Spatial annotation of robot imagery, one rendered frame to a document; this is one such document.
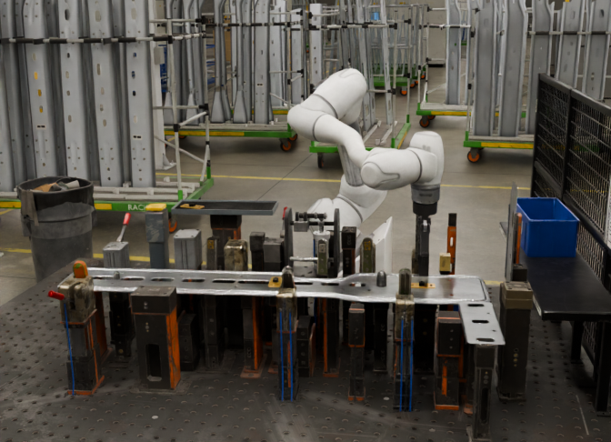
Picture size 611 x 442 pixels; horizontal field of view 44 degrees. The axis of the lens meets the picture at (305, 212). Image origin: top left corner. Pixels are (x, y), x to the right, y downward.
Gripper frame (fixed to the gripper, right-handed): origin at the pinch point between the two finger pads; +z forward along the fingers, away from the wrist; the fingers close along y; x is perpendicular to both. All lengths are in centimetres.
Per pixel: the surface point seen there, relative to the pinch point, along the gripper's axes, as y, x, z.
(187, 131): -728, -274, 90
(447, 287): 1.2, 7.8, 7.6
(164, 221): -31, -92, -3
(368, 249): -14.0, -17.5, 0.7
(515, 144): -651, 130, 89
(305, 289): 6.0, -36.4, 7.6
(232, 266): -11, -63, 7
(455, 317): 19.9, 8.7, 9.4
